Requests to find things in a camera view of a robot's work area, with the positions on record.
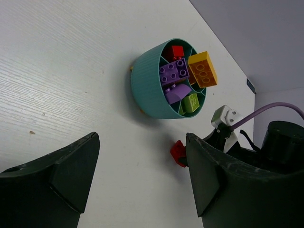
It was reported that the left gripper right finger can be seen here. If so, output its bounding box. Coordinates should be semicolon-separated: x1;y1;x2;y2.
186;133;304;228

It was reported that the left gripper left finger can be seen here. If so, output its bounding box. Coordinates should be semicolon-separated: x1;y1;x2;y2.
0;132;100;228

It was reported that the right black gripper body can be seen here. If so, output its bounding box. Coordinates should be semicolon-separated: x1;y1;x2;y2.
203;127;264;164

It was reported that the red lego brick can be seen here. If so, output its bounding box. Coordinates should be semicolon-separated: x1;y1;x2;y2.
166;45;185;62
170;140;188;168

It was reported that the pale green sloped lego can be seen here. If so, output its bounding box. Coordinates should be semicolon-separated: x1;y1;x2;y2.
181;94;200;113

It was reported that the lime lego brick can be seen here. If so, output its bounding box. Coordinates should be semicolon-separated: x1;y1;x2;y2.
178;104;185;115

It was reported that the purple lego brick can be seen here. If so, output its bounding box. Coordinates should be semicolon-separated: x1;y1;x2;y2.
159;58;189;87
164;84;191;105

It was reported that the long yellow lego brick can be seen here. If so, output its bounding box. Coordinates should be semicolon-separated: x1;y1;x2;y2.
188;51;218;88

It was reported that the right blue corner label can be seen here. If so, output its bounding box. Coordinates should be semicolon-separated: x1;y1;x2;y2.
246;78;256;94

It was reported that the teal round divided container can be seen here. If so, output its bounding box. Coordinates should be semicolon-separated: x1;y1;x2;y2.
131;38;207;119

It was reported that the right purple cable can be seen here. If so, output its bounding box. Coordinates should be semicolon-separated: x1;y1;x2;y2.
230;102;304;131

